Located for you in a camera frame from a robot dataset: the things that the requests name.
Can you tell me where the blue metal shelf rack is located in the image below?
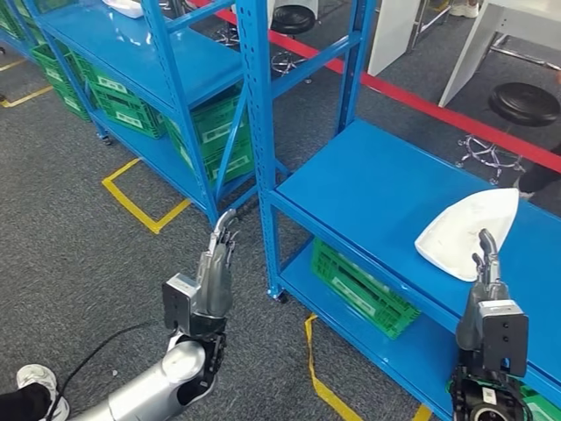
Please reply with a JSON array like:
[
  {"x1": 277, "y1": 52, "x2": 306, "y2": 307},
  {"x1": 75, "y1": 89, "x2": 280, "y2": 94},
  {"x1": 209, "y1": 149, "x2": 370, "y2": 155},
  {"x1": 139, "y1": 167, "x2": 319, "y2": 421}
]
[
  {"x1": 235, "y1": 0, "x2": 561, "y2": 421},
  {"x1": 0, "y1": 0, "x2": 293, "y2": 228}
]

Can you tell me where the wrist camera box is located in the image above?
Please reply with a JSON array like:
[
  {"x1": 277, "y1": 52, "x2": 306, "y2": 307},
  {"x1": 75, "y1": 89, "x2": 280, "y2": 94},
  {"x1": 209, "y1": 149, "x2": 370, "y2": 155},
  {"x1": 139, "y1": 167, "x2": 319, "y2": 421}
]
[
  {"x1": 477, "y1": 299, "x2": 530, "y2": 379},
  {"x1": 162, "y1": 273, "x2": 201, "y2": 335}
]

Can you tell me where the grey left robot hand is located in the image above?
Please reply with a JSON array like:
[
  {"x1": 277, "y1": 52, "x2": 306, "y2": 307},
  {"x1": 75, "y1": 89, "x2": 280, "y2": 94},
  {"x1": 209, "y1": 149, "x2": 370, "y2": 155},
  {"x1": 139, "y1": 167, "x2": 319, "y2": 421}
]
[{"x1": 196, "y1": 209, "x2": 240, "y2": 319}]

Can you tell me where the yellow floor tape corner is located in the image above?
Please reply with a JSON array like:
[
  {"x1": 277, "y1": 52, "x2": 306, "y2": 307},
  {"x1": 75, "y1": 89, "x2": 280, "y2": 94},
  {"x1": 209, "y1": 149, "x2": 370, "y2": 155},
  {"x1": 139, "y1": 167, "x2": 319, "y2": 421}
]
[{"x1": 101, "y1": 158, "x2": 192, "y2": 235}]

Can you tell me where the white desk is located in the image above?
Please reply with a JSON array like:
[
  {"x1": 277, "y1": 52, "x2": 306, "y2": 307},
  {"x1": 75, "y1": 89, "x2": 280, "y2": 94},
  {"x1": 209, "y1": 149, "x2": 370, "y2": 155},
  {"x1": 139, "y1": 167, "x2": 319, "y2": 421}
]
[{"x1": 438, "y1": 0, "x2": 561, "y2": 109}]

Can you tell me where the white plastic shell part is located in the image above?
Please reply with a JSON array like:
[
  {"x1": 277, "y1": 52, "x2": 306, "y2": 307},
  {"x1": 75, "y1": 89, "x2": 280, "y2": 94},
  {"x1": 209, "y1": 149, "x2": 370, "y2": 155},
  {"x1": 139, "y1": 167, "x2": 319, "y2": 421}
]
[
  {"x1": 103, "y1": 0, "x2": 145, "y2": 19},
  {"x1": 413, "y1": 187, "x2": 520, "y2": 283}
]

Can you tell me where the person's shoe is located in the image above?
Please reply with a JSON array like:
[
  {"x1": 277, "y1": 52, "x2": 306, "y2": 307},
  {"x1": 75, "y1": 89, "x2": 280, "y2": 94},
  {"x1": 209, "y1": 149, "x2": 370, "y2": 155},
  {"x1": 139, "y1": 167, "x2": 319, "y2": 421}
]
[{"x1": 449, "y1": 0, "x2": 481, "y2": 18}]

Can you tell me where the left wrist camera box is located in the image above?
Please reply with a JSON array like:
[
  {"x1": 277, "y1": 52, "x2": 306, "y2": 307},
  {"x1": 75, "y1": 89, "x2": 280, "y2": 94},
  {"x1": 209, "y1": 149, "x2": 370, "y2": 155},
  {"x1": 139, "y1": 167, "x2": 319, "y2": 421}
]
[{"x1": 162, "y1": 273, "x2": 201, "y2": 335}]

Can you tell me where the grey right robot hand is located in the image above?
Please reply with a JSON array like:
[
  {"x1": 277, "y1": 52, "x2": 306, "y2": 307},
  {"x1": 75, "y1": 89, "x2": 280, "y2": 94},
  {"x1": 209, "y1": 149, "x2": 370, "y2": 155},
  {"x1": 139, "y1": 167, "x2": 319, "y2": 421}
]
[{"x1": 455, "y1": 228, "x2": 511, "y2": 353}]

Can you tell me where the black cable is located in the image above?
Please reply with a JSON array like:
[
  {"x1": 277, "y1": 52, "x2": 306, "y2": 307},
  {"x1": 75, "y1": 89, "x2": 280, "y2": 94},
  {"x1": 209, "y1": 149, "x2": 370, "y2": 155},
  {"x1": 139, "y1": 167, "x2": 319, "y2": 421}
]
[{"x1": 46, "y1": 322, "x2": 176, "y2": 421}]

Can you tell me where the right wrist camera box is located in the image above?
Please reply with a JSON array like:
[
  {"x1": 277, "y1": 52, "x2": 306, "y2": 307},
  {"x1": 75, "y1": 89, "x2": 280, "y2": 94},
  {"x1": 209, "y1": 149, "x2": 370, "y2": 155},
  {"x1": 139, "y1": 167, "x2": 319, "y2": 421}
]
[{"x1": 477, "y1": 299, "x2": 530, "y2": 379}]

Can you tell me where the white desk side panel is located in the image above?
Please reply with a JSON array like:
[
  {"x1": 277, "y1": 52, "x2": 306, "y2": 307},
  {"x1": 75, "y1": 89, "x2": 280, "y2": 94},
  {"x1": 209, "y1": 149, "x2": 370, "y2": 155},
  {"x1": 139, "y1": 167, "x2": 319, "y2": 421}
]
[{"x1": 367, "y1": 0, "x2": 428, "y2": 76}]

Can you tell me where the green plastic crate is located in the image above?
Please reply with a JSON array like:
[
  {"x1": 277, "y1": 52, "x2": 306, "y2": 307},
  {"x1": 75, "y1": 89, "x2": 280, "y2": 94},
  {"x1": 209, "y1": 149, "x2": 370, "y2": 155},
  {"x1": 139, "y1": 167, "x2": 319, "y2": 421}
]
[
  {"x1": 519, "y1": 386, "x2": 561, "y2": 421},
  {"x1": 30, "y1": 43, "x2": 90, "y2": 122},
  {"x1": 72, "y1": 52, "x2": 167, "y2": 140},
  {"x1": 311, "y1": 238, "x2": 422, "y2": 341},
  {"x1": 0, "y1": 0, "x2": 47, "y2": 45},
  {"x1": 164, "y1": 92, "x2": 256, "y2": 189}
]

